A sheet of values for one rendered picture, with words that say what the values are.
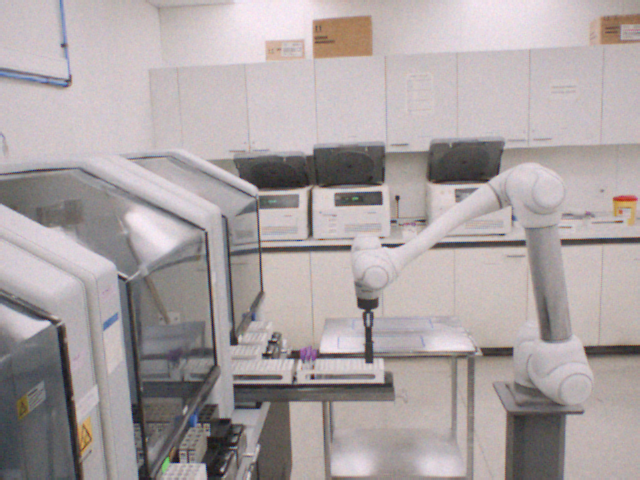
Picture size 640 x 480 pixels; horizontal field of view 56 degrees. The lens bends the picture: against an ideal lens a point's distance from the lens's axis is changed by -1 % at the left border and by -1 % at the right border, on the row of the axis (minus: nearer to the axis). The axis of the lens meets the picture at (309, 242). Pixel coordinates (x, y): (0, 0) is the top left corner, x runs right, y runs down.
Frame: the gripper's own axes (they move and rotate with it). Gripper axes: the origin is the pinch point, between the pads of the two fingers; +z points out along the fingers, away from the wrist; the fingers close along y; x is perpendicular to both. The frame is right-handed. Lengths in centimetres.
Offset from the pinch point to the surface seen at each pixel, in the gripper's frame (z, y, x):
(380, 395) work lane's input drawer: 12.5, 6.8, 3.5
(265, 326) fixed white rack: 4, -44, -43
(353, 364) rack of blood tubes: 4.1, -0.1, -5.4
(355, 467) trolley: 62, -33, -7
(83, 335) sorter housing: -45, 110, -46
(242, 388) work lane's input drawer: 10.1, 6.0, -43.7
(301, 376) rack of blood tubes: 6.2, 5.1, -23.2
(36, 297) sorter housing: -53, 119, -49
